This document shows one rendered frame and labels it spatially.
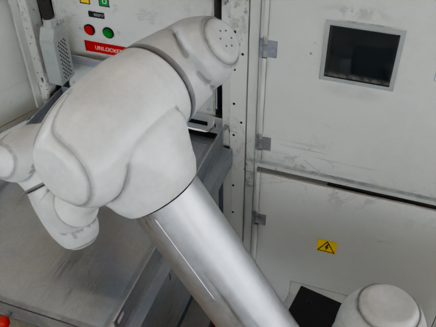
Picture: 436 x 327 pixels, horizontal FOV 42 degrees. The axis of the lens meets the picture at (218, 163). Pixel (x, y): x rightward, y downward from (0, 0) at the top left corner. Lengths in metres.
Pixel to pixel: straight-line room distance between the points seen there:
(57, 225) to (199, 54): 0.62
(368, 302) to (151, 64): 0.55
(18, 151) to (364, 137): 0.85
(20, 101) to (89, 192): 1.27
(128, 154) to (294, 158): 1.00
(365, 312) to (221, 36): 0.52
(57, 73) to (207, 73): 1.00
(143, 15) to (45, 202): 0.62
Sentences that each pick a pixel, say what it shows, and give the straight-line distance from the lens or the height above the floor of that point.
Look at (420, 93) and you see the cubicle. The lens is 1.44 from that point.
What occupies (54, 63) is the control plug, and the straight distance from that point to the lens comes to 1.70.
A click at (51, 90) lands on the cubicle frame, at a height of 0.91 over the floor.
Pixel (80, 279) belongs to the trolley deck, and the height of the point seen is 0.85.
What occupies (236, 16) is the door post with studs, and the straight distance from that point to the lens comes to 1.45.
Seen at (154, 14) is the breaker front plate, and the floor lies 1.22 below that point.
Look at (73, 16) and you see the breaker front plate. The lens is 1.73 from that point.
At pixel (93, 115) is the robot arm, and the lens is 0.66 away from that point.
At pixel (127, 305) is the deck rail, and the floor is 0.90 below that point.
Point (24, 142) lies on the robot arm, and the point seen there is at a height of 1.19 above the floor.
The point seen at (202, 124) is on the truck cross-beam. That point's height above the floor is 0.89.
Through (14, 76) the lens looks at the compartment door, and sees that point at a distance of 1.87.
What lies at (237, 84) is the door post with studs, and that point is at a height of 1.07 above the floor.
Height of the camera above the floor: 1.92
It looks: 41 degrees down
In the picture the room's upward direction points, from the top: 1 degrees counter-clockwise
